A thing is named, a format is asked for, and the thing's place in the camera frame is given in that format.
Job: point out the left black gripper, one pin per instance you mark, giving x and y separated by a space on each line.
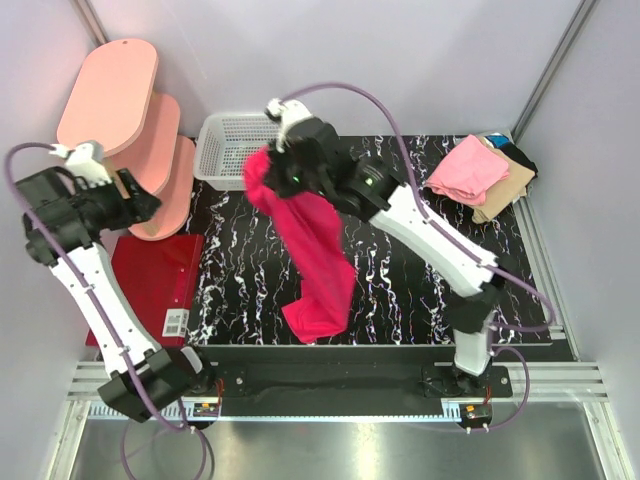
138 205

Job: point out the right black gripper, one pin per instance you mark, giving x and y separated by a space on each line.
276 161

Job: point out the magenta t shirt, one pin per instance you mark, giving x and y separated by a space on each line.
311 231

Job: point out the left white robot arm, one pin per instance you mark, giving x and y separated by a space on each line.
143 375

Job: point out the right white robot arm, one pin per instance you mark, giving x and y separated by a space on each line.
373 192

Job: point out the white plastic basket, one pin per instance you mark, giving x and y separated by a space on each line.
225 142

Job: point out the red box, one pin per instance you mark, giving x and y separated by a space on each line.
159 279

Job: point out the pink three-tier shelf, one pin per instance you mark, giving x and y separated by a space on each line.
113 102

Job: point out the folded pink t shirt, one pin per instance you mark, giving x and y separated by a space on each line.
467 172

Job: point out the black marble pattern mat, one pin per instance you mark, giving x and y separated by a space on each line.
246 278

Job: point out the folded blue white garment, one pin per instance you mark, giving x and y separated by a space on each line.
495 139

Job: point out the folded beige t shirt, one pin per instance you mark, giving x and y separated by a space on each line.
504 192

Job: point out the folded black t shirt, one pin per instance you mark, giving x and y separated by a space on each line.
517 155

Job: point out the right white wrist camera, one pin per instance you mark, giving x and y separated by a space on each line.
287 114

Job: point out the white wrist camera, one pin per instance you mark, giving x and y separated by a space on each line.
287 114
85 160

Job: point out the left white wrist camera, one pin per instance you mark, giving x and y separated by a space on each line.
85 160

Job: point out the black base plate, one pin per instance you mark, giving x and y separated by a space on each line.
425 370

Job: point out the aluminium rail frame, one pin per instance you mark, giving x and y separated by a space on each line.
539 372

